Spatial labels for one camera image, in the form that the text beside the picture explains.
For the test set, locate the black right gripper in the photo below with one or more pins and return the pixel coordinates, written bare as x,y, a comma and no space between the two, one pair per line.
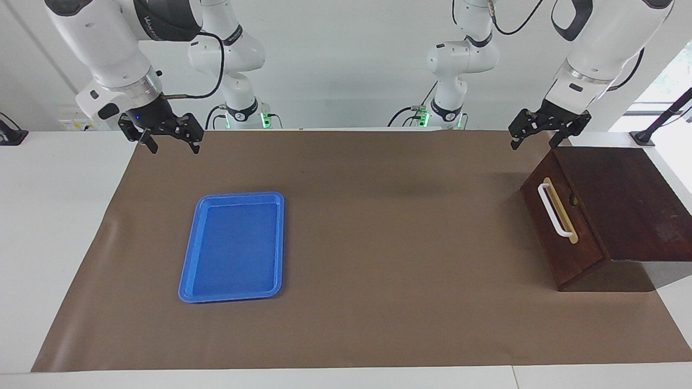
151,113

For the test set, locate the dark wooden drawer cabinet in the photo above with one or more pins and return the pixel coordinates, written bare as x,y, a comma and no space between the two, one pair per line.
632,205

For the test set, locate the blue plastic tray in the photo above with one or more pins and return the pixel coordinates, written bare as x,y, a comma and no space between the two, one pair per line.
232,248

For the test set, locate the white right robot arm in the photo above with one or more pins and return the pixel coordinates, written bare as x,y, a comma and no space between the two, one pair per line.
102,43

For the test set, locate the black stand base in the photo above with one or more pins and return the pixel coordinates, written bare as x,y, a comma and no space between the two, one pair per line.
10,135

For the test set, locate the black camera stand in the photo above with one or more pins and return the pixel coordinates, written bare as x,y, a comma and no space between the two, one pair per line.
662,118

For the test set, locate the white wall socket box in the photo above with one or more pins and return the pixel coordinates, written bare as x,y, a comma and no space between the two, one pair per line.
75,125

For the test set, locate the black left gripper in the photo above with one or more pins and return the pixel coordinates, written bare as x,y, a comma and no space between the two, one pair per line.
557,114

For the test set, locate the dark wooden drawer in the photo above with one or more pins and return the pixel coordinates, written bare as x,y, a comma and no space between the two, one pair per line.
573,256

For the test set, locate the brown table mat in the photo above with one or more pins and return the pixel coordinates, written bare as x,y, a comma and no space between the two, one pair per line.
378,259

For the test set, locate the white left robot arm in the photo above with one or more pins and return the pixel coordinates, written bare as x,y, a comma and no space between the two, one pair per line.
611,38

